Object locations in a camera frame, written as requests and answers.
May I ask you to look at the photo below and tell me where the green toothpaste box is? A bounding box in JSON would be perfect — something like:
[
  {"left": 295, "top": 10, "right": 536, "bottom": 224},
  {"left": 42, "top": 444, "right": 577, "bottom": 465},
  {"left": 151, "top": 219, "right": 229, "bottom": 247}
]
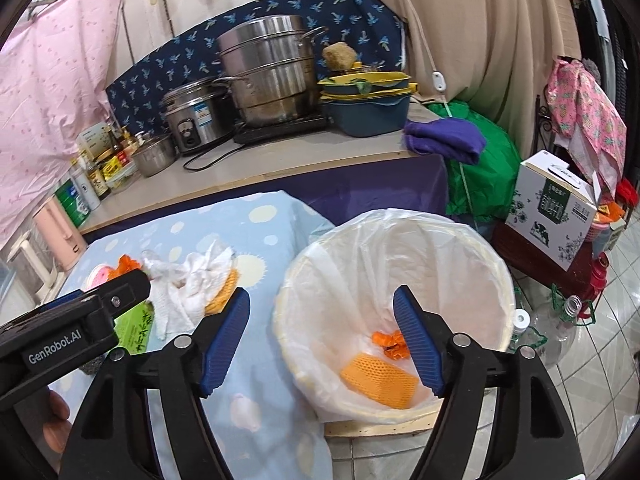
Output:
[{"left": 115, "top": 301, "right": 154, "bottom": 356}]

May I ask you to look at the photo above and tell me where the round white trash bin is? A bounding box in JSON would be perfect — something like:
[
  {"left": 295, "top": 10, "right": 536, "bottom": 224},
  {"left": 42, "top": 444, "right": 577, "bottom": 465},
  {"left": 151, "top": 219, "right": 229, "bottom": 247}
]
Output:
[{"left": 273, "top": 208, "right": 516, "bottom": 426}]

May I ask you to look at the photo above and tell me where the person's left hand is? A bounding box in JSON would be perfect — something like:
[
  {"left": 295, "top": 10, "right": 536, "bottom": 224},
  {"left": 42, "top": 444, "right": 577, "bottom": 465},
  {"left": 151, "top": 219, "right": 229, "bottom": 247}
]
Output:
[{"left": 42, "top": 390, "right": 72, "bottom": 454}]

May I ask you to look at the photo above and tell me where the pink paper cup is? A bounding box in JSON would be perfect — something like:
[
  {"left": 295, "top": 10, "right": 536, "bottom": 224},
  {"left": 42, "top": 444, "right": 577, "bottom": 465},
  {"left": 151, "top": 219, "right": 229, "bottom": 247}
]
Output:
[{"left": 81, "top": 263, "right": 117, "bottom": 292}]

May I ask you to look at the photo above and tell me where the pink kettle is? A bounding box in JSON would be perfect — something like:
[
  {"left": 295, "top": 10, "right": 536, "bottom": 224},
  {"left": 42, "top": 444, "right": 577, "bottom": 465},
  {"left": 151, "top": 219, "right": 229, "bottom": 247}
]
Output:
[{"left": 34, "top": 196, "right": 88, "bottom": 272}]

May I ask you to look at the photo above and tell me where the clear plastic bottle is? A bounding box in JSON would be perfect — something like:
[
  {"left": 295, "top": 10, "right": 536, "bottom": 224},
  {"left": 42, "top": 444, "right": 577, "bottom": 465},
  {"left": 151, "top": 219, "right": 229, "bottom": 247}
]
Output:
[{"left": 532, "top": 295, "right": 582, "bottom": 368}]

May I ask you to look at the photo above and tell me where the orange plastic bag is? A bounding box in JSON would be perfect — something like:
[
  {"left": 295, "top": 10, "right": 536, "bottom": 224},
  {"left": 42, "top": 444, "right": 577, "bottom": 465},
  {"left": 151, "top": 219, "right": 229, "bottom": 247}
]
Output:
[{"left": 107, "top": 255, "right": 142, "bottom": 281}]

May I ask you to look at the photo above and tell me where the light blue patterned tablecloth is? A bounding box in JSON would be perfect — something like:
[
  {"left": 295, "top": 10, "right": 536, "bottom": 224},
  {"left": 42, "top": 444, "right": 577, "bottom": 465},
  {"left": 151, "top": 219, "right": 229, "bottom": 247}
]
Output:
[{"left": 53, "top": 192, "right": 332, "bottom": 479}]

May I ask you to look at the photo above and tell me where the white paper towel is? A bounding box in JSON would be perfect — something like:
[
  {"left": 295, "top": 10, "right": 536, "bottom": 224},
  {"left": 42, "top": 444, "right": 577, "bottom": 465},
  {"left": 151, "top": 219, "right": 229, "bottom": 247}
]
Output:
[{"left": 150, "top": 259, "right": 237, "bottom": 340}]

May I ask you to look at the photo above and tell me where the green white box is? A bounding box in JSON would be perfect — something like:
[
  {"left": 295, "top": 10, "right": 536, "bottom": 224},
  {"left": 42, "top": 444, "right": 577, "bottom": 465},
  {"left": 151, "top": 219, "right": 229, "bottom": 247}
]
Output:
[{"left": 54, "top": 179, "right": 91, "bottom": 228}]

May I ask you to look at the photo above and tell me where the orange mesh sponge on table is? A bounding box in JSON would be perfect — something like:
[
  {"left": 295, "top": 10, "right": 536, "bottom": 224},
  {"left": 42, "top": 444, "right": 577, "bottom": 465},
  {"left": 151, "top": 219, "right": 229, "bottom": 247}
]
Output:
[{"left": 204, "top": 268, "right": 240, "bottom": 316}]

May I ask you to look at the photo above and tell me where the white bottle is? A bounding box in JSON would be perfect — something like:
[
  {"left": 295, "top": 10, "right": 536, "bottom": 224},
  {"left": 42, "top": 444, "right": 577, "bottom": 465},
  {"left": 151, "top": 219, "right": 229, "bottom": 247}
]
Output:
[{"left": 70, "top": 158, "right": 101, "bottom": 211}]

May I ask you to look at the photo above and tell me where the red bottle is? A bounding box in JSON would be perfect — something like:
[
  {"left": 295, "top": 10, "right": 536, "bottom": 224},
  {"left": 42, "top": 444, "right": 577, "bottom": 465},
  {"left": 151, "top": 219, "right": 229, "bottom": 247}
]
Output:
[{"left": 584, "top": 252, "right": 610, "bottom": 302}]

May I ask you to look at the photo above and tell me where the orange mesh sponge in bin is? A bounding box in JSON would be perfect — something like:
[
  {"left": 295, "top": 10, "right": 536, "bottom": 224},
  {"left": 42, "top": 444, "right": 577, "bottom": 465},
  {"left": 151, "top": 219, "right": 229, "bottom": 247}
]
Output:
[{"left": 340, "top": 353, "right": 418, "bottom": 410}]

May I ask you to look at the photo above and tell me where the orange crumpled wrapper in bin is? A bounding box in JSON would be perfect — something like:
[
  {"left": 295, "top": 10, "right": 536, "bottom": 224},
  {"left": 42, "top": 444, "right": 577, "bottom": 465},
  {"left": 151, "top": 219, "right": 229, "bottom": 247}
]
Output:
[{"left": 371, "top": 330, "right": 410, "bottom": 361}]

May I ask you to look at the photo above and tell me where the clear crumpled plastic bag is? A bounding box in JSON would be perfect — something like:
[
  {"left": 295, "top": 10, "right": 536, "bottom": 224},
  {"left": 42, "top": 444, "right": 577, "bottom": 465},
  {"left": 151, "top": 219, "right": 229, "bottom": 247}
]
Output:
[{"left": 142, "top": 240, "right": 234, "bottom": 294}]

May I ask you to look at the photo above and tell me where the dark sauce bottle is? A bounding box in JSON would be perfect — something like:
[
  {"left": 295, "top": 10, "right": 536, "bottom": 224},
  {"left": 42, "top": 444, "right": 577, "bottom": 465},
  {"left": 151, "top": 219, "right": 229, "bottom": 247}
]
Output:
[{"left": 82, "top": 152, "right": 111, "bottom": 200}]

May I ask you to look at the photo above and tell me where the clear food container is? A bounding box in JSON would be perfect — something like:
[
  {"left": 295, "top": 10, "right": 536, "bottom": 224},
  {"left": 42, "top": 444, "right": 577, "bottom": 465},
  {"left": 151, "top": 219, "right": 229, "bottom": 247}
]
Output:
[{"left": 105, "top": 162, "right": 139, "bottom": 193}]

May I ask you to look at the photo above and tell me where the yellow seasoning packet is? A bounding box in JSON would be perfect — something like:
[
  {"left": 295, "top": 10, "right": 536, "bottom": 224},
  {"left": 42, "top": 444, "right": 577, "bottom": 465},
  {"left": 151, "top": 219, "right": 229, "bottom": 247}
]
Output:
[{"left": 100, "top": 156, "right": 124, "bottom": 180}]

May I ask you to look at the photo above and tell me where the small stainless steel bowl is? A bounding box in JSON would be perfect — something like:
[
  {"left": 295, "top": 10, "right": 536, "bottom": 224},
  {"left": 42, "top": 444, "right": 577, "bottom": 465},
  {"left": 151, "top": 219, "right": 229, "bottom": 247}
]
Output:
[{"left": 132, "top": 134, "right": 178, "bottom": 178}]

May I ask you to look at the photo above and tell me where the white milk gift box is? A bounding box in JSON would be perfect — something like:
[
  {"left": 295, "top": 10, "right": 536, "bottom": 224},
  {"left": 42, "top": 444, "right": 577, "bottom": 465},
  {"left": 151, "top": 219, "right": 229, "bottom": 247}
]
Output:
[{"left": 506, "top": 150, "right": 601, "bottom": 271}]

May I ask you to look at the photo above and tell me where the translucent white bin liner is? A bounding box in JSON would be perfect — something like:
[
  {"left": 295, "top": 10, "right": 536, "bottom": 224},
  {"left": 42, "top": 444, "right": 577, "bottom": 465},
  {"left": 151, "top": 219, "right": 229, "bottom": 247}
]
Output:
[{"left": 273, "top": 206, "right": 516, "bottom": 424}]

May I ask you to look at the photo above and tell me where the green plastic bag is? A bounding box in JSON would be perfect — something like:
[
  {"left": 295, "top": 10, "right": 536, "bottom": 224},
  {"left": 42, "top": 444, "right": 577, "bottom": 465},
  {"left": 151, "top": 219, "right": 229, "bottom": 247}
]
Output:
[{"left": 446, "top": 100, "right": 522, "bottom": 222}]

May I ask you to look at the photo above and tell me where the purple table skirt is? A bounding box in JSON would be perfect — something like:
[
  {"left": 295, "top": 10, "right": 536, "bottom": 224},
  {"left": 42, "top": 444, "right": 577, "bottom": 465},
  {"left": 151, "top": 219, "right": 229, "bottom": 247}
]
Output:
[{"left": 84, "top": 155, "right": 448, "bottom": 243}]

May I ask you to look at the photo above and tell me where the pink floral curtain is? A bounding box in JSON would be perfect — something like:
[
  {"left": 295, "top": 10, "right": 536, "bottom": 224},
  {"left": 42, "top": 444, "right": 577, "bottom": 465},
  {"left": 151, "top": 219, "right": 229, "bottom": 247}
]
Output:
[{"left": 0, "top": 0, "right": 122, "bottom": 242}]

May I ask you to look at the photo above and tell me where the silver rice cooker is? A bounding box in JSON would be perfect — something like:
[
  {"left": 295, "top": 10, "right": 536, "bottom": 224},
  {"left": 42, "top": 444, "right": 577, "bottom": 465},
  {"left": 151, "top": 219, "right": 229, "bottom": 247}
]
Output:
[{"left": 162, "top": 78, "right": 238, "bottom": 156}]

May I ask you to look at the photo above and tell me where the black induction cooktop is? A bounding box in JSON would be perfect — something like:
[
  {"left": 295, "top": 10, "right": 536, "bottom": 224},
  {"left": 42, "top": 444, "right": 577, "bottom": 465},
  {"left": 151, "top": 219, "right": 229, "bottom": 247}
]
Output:
[{"left": 232, "top": 114, "right": 330, "bottom": 145}]

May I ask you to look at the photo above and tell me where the purple folded cloth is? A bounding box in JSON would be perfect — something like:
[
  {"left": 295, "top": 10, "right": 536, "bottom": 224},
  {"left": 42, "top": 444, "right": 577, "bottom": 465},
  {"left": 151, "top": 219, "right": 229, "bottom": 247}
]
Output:
[{"left": 404, "top": 118, "right": 487, "bottom": 166}]

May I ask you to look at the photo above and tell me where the pink floral garment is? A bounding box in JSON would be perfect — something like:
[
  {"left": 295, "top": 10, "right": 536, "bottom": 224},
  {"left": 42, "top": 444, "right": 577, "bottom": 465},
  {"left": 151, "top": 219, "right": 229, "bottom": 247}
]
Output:
[{"left": 544, "top": 58, "right": 627, "bottom": 200}]

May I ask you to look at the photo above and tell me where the large stainless steamer pot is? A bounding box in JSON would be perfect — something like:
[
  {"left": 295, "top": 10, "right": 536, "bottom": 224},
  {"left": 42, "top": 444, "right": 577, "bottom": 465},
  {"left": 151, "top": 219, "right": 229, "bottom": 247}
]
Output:
[{"left": 216, "top": 14, "right": 328, "bottom": 127}]

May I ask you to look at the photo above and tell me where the beige curtain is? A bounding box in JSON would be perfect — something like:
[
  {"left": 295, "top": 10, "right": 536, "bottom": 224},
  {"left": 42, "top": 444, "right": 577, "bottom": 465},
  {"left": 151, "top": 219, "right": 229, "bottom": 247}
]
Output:
[{"left": 382, "top": 0, "right": 582, "bottom": 157}]

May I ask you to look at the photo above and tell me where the brown loofah sponge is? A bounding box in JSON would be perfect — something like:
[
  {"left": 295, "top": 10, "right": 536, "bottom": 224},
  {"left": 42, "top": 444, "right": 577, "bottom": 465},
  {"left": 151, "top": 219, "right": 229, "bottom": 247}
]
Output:
[{"left": 322, "top": 41, "right": 357, "bottom": 72}]

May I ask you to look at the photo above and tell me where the navy floral backsplash cloth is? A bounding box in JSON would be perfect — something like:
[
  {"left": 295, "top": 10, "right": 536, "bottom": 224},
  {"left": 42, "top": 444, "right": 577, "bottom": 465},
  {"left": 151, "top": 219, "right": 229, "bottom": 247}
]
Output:
[{"left": 107, "top": 0, "right": 406, "bottom": 133}]

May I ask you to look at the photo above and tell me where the black power cable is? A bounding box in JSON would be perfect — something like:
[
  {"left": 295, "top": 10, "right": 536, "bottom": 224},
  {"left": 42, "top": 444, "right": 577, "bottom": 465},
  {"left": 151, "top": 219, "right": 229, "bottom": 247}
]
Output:
[{"left": 181, "top": 131, "right": 246, "bottom": 172}]

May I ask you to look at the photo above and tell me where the white cord with switch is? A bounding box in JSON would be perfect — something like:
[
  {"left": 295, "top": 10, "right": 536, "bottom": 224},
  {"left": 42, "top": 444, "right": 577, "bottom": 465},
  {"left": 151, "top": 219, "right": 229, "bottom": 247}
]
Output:
[{"left": 387, "top": 0, "right": 476, "bottom": 212}]

